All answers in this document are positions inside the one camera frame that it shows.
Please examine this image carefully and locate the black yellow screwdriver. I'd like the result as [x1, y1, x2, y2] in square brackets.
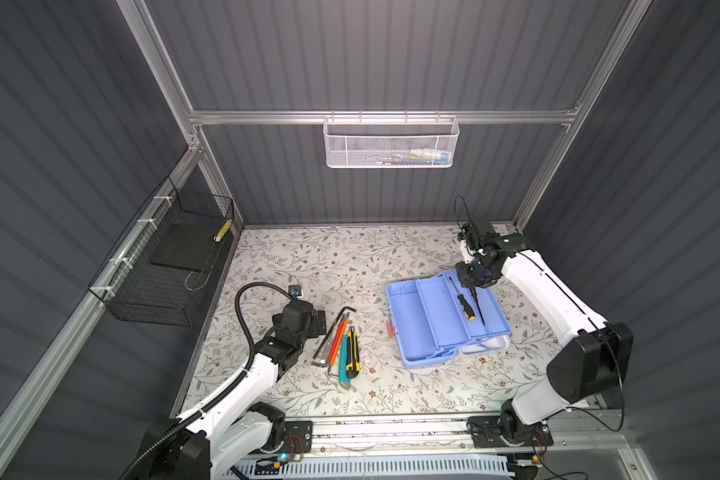
[448, 277, 476, 321]

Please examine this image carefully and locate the white blue tool box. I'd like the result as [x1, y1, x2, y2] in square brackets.
[386, 269, 512, 370]

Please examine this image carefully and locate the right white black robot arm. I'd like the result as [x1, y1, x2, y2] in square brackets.
[455, 217, 634, 447]

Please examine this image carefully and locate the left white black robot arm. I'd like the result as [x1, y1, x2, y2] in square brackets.
[120, 281, 326, 479]

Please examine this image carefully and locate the large black hex key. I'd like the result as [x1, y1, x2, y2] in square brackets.
[311, 306, 356, 367]

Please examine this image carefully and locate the yellow black utility knife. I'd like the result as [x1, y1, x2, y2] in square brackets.
[345, 326, 360, 380]

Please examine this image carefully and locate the yellow tag in cage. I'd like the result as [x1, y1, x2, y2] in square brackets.
[214, 219, 233, 242]

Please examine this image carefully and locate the black foam pad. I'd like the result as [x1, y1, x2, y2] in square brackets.
[150, 224, 220, 273]

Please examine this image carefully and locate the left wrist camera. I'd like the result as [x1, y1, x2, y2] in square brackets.
[288, 284, 303, 299]

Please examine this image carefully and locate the orange handled tool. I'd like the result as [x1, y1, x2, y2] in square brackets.
[328, 312, 350, 366]

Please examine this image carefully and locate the teal handled tool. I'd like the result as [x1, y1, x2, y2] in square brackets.
[337, 336, 351, 390]

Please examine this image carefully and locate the black wire cage basket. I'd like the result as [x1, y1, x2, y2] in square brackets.
[89, 180, 235, 327]

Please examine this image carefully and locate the white wire mesh basket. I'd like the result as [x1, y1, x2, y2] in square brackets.
[322, 115, 460, 169]

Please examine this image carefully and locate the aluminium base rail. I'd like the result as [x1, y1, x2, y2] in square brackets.
[149, 413, 637, 457]

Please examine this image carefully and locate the white vented cable duct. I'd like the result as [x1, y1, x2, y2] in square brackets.
[236, 454, 515, 479]

